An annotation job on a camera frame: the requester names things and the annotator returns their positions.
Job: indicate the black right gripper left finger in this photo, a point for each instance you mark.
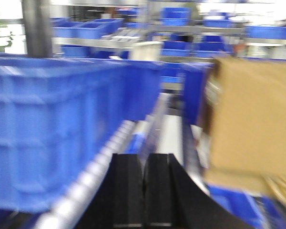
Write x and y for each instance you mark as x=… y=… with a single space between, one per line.
x=118 y=203

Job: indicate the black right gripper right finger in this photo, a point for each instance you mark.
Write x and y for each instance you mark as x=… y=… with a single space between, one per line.
x=174 y=201

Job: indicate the large blue plastic crate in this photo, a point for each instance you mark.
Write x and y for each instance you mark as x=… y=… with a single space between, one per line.
x=55 y=116

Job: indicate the brown cardboard box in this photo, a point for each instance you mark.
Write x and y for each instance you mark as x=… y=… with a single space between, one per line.
x=247 y=124

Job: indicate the white plastic container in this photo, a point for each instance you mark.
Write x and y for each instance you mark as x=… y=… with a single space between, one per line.
x=146 y=51

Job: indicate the roller conveyor rail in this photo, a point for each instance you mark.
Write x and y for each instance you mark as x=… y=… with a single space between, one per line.
x=67 y=211

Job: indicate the grey vertical post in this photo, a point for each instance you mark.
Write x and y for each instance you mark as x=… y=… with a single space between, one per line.
x=38 y=30

